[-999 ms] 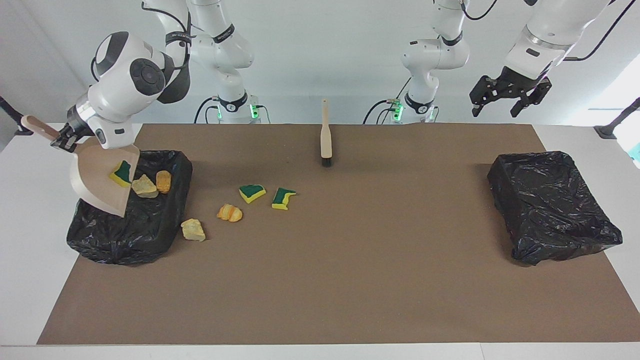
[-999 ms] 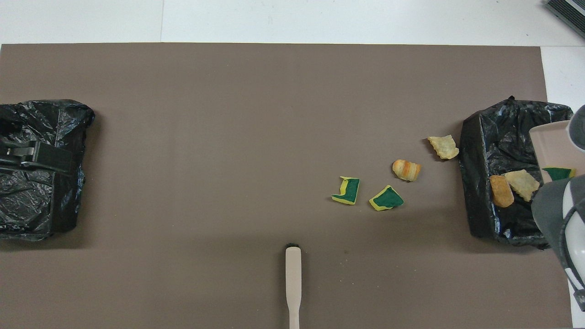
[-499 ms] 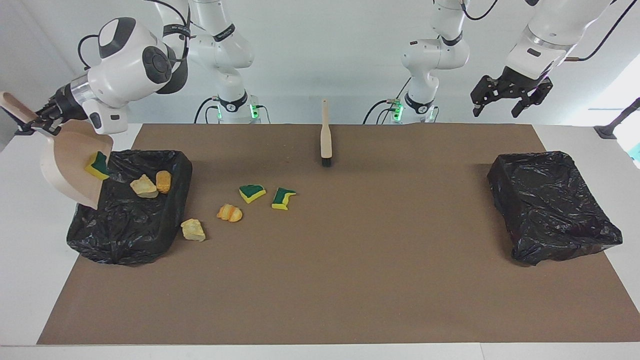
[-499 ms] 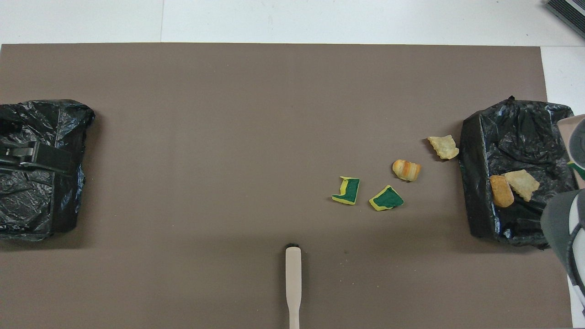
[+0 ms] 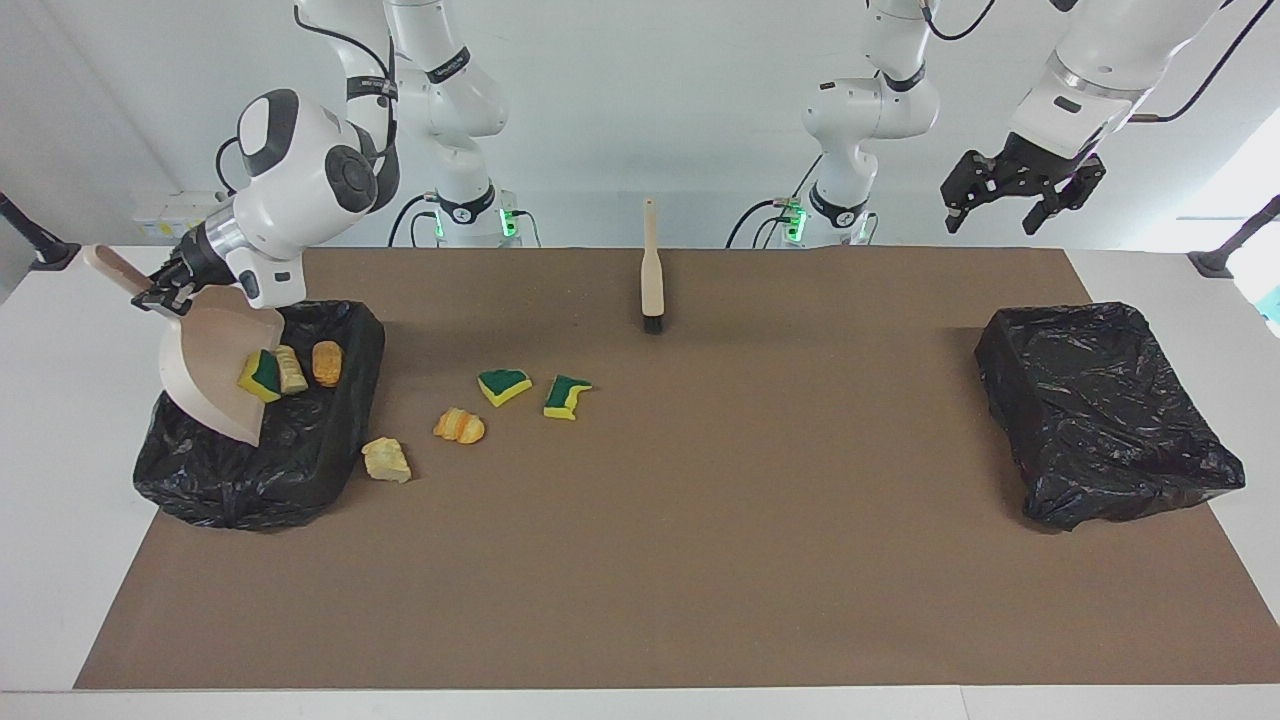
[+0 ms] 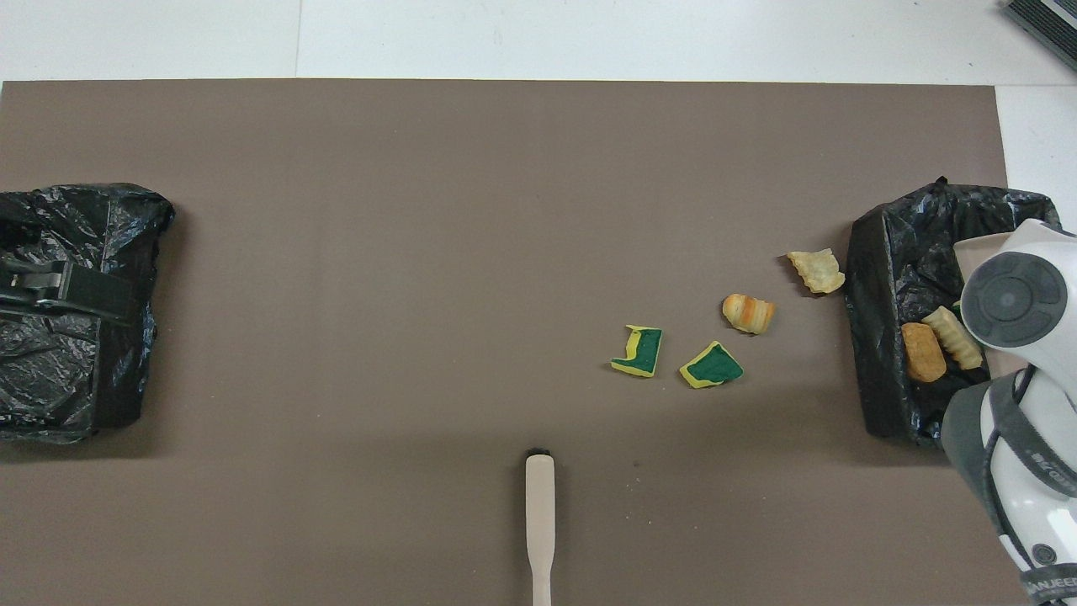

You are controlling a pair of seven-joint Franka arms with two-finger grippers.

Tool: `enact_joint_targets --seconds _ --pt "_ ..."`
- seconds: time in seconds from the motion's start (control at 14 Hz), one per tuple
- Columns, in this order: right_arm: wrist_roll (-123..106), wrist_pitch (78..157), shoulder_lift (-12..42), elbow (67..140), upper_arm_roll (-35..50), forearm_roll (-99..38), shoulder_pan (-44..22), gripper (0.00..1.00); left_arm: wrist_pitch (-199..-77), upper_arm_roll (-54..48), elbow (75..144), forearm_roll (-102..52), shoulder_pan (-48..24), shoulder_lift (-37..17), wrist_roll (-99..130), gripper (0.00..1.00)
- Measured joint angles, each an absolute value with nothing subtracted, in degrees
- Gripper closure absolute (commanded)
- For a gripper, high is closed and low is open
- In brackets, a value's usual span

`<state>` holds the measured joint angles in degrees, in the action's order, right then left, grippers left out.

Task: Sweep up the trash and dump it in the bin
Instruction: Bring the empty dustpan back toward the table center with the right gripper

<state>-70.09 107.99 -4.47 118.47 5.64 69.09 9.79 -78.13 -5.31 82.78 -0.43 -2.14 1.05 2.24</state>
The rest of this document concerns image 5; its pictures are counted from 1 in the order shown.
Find beige dustpan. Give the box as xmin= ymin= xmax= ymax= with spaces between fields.
xmin=83 ymin=243 xmax=287 ymax=447

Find black stand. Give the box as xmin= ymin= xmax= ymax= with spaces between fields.
xmin=0 ymin=190 xmax=82 ymax=272
xmin=1187 ymin=194 xmax=1280 ymax=280

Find bin lined with black bag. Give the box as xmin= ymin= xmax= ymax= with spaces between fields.
xmin=132 ymin=299 xmax=387 ymax=532
xmin=974 ymin=301 xmax=1247 ymax=532

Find white wall socket strip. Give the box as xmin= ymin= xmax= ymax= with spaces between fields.
xmin=133 ymin=190 xmax=233 ymax=243

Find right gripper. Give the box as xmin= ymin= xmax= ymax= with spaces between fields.
xmin=130 ymin=228 xmax=219 ymax=321

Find green and yellow sponge piece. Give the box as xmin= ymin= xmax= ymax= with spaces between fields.
xmin=476 ymin=368 xmax=534 ymax=409
xmin=542 ymin=374 xmax=594 ymax=422
xmin=237 ymin=348 xmax=284 ymax=404

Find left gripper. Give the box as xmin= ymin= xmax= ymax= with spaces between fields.
xmin=939 ymin=130 xmax=1109 ymax=237

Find beige hand brush black bristles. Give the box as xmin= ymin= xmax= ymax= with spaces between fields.
xmin=640 ymin=197 xmax=667 ymax=335

